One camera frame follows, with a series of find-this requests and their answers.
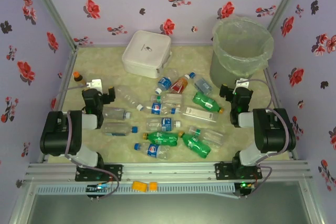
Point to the small orange block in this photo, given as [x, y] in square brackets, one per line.
[153, 186]

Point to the grey round bin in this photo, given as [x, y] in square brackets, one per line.
[223, 77]

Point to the small clear bottle blue cap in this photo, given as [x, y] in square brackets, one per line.
[203, 85]

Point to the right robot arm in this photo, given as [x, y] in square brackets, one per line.
[273, 132]

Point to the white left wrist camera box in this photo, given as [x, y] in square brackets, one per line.
[95, 84]

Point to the green plastic bottle yellow cap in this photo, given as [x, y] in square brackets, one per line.
[206, 102]
[161, 138]
[197, 145]

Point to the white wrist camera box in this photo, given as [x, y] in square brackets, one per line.
[242, 83]
[95, 84]

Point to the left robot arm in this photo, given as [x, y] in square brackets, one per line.
[60, 134]

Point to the clear Pepsi bottle blue cap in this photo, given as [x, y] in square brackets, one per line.
[154, 150]
[156, 108]

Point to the grey metal panel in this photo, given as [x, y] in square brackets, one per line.
[168, 211]

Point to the long clear bottle white cap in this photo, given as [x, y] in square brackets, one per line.
[128, 97]

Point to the aluminium table side rail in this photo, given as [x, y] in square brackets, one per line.
[69, 66]
[276, 98]

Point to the large orange block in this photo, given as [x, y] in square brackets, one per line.
[139, 186]

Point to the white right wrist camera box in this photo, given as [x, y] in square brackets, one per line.
[242, 83]

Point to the aluminium frame post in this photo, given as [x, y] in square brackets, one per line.
[286, 1]
[52, 11]

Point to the square clear bottle white label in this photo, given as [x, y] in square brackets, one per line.
[198, 113]

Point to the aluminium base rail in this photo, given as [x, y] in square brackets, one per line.
[170, 171]

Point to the clear bottle green neck label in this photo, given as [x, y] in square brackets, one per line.
[169, 99]
[212, 137]

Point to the red label orange drink bottle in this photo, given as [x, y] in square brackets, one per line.
[179, 84]

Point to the white zip case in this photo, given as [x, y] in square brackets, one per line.
[147, 51]

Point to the small brown bottle orange cap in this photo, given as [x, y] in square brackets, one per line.
[78, 80]

